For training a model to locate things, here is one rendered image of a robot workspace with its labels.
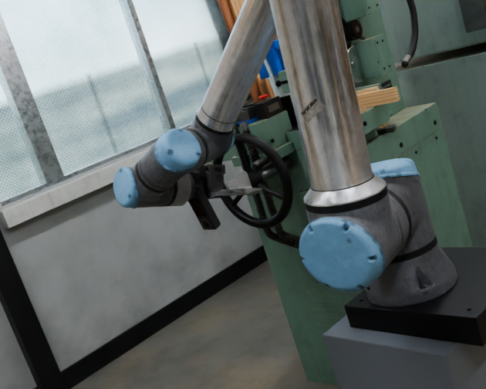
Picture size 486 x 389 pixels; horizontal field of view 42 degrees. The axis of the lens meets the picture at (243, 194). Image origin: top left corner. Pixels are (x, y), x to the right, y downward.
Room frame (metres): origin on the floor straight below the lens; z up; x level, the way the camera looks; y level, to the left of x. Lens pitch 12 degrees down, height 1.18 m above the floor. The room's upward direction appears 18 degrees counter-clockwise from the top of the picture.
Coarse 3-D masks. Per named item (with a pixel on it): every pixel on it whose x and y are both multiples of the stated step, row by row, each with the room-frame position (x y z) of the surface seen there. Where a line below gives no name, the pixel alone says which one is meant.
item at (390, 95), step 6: (378, 90) 1.84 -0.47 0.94; (384, 90) 1.81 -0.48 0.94; (390, 90) 1.80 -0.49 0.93; (396, 90) 1.80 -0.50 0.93; (360, 96) 1.87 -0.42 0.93; (366, 96) 1.86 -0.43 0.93; (372, 96) 1.84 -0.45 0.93; (378, 96) 1.83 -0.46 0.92; (384, 96) 1.81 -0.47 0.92; (390, 96) 1.80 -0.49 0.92; (396, 96) 1.79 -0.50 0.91; (360, 102) 1.88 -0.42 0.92; (366, 102) 1.86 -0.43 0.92; (372, 102) 1.85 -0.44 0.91; (378, 102) 1.83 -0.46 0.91; (384, 102) 1.82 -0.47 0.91; (390, 102) 1.80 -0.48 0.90
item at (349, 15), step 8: (344, 0) 2.06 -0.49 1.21; (352, 0) 2.04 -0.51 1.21; (360, 0) 2.02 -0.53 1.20; (368, 0) 2.03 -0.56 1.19; (376, 0) 2.06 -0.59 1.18; (344, 8) 2.06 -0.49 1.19; (352, 8) 2.04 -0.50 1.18; (360, 8) 2.02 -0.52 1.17; (368, 8) 2.02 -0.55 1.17; (376, 8) 2.05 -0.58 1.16; (344, 16) 2.07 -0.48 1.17; (352, 16) 2.05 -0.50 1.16; (360, 16) 2.03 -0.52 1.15
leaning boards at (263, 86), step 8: (224, 0) 3.53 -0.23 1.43; (232, 0) 3.52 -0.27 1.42; (240, 0) 3.55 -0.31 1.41; (224, 8) 3.51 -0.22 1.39; (232, 8) 3.51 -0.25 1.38; (240, 8) 3.54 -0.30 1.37; (224, 16) 3.50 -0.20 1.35; (232, 16) 3.53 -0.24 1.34; (232, 24) 3.52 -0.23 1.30; (256, 80) 3.50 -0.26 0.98; (264, 80) 3.40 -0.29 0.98; (256, 88) 3.51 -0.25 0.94; (264, 88) 3.50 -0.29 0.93; (256, 96) 3.49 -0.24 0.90; (272, 96) 3.39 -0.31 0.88
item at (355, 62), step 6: (348, 48) 2.01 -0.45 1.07; (354, 48) 2.03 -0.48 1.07; (354, 54) 2.03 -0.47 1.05; (354, 60) 2.01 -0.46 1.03; (354, 66) 2.01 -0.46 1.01; (360, 66) 2.03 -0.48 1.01; (354, 72) 2.01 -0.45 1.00; (360, 72) 2.03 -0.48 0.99; (354, 78) 2.00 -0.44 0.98; (360, 78) 2.02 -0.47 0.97
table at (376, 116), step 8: (384, 104) 1.87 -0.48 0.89; (368, 112) 1.81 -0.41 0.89; (376, 112) 1.84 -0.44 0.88; (384, 112) 1.86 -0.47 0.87; (368, 120) 1.80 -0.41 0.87; (376, 120) 1.83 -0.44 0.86; (384, 120) 1.85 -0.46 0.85; (296, 128) 1.90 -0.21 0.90; (368, 128) 1.79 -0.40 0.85; (288, 136) 1.89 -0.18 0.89; (296, 136) 1.87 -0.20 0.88; (288, 144) 1.87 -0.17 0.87; (296, 144) 1.88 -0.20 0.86; (232, 152) 2.08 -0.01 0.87; (280, 152) 1.84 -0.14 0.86; (288, 152) 1.86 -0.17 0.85; (224, 160) 2.11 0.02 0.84; (232, 160) 1.95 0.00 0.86; (240, 160) 1.92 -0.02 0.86; (248, 160) 1.90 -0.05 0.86
